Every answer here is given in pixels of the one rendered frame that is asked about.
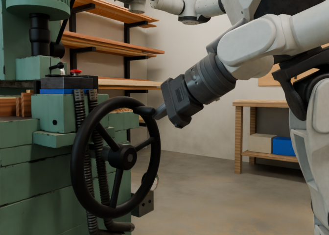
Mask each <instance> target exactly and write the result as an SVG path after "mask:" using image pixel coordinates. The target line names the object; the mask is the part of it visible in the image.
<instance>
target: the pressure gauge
mask: <svg viewBox="0 0 329 235"><path fill-rule="evenodd" d="M145 176H146V173H144V175H143V177H142V180H141V183H142V182H143V180H144V178H145ZM158 183H159V176H158V174H157V176H156V178H155V181H154V183H153V185H152V188H151V189H150V191H154V190H155V189H156V188H157V186H158Z"/></svg>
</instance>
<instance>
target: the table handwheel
mask: <svg viewBox="0 0 329 235"><path fill-rule="evenodd" d="M139 106H145V105H144V104H143V103H141V102H140V101H138V100H136V99H134V98H132V97H127V96H117V97H113V98H110V99H107V100H105V101H103V102H102V103H100V104H99V105H97V106H96V107H95V108H94V109H93V110H92V111H91V112H90V113H89V114H88V115H87V117H86V118H85V119H84V121H83V122H82V124H81V126H80V128H79V130H78V132H77V134H76V136H75V139H74V142H73V146H72V147H71V156H70V178H71V184H72V187H73V190H74V193H75V195H76V197H77V199H78V201H79V203H80V204H81V205H82V206H83V208H84V209H85V210H86V211H88V212H89V213H90V214H92V215H94V216H96V217H99V218H102V219H115V218H119V217H122V216H125V215H127V214H128V213H130V212H131V211H133V210H134V209H135V208H136V207H137V206H138V205H139V204H140V203H141V202H142V201H143V200H144V199H145V197H146V196H147V194H148V193H149V191H150V189H151V188H152V185H153V183H154V181H155V178H156V175H157V172H158V168H159V164H160V157H161V139H160V133H159V129H158V126H157V123H156V121H155V119H153V118H152V116H151V117H148V116H142V115H140V116H141V117H142V119H143V120H144V122H145V124H146V126H147V128H148V132H149V135H150V137H149V138H148V139H146V140H144V141H143V142H141V143H139V144H137V145H135V146H132V145H128V144H121V143H116V142H115V141H114V140H113V138H112V137H111V136H110V135H109V134H108V132H107V131H106V130H105V128H104V127H103V126H102V124H101V123H100V121H101V120H102V118H104V117H105V116H106V115H107V114H108V113H110V112H111V111H113V110H115V109H119V108H128V109H131V110H133V108H134V107H139ZM94 129H95V130H96V131H97V132H98V133H99V134H100V135H101V136H102V137H103V138H104V140H105V141H106V143H107V144H108V145H109V147H108V146H104V147H103V149H102V151H101V153H100V155H101V158H102V159H103V160H104V161H108V162H109V165H110V166H111V167H113V168H116V174H115V180H114V185H113V190H112V195H111V199H110V204H109V206H105V205H102V204H101V203H99V202H97V201H96V200H95V199H94V198H93V196H92V195H91V193H90V191H89V189H88V186H87V183H86V179H85V172H84V161H85V153H86V149H87V145H88V142H89V139H90V137H91V134H92V132H93V130H94ZM150 144H151V154H150V162H149V166H148V170H147V173H146V176H145V178H144V180H143V182H142V184H141V186H140V187H139V189H138V190H137V191H136V193H135V194H134V195H133V196H132V197H131V198H130V199H129V200H127V201H126V202H124V203H122V204H120V205H117V201H118V193H119V188H120V184H121V180H122V175H123V171H124V170H130V169H131V168H132V167H133V166H134V165H135V163H136V160H137V152H138V151H140V150H141V149H143V148H144V147H146V146H148V145H150ZM89 149H90V150H89V151H90V157H91V158H94V159H95V157H96V156H95V153H94V152H95V151H94V145H93V144H89Z"/></svg>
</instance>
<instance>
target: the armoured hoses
mask: <svg viewBox="0 0 329 235"><path fill-rule="evenodd" d="M72 94H73V96H74V102H75V110H76V111H75V113H76V119H77V120H76V121H77V123H76V124H77V130H79V128H80V126H81V124H82V122H83V121H84V119H85V118H86V116H85V115H86V113H85V112H86V111H85V105H84V104H85V103H84V99H85V98H84V90H83V89H77V90H72ZM86 94H87V95H88V101H89V110H90V112H91V111H92V110H93V109H94V108H95V107H96V106H97V105H98V95H97V89H93V90H86ZM77 132H78V131H77ZM92 135H93V141H94V142H93V143H94V151H95V152H94V153H95V156H96V157H95V158H96V166H97V167H96V168H97V171H98V172H97V173H98V181H99V182H98V183H99V188H100V190H99V191H100V196H101V197H100V198H101V203H102V205H105V206H109V204H110V195H109V194H110V193H109V188H108V187H109V186H108V178H107V173H106V172H107V171H106V169H107V168H106V163H105V162H106V161H104V160H103V159H102V158H101V155H100V153H101V151H102V149H103V147H104V146H103V144H104V143H103V138H102V136H101V135H100V134H99V133H98V132H97V131H96V130H95V129H94V130H93V134H92ZM89 150H90V149H89V143H88V145H87V149H86V153H85V161H84V172H85V179H86V183H87V186H88V189H89V191H90V193H91V195H92V196H93V198H95V196H94V188H93V187H94V186H93V178H92V170H91V169H92V168H91V166H92V165H91V162H90V161H91V159H90V158H91V157H90V151H89ZM86 215H87V223H88V224H87V225H88V231H89V234H90V235H125V233H124V232H132V231H133V230H134V228H135V225H134V224H133V223H130V222H128V223H126V222H114V221H113V219H103V220H104V225H105V227H106V229H107V230H103V229H99V228H98V222H97V217H96V216H94V215H92V214H90V213H89V212H88V211H86Z"/></svg>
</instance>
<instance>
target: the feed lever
mask: <svg viewBox="0 0 329 235"><path fill-rule="evenodd" d="M74 2H75V0H70V13H71V10H72V8H73V5H74ZM67 22H68V19H65V20H63V23H62V25H61V28H60V31H59V34H58V37H57V39H56V42H52V41H51V43H50V44H49V53H50V56H51V57H59V58H60V59H61V58H63V56H64V54H65V47H64V45H63V44H62V43H60V41H61V38H62V35H63V33H64V30H65V27H66V24H67Z"/></svg>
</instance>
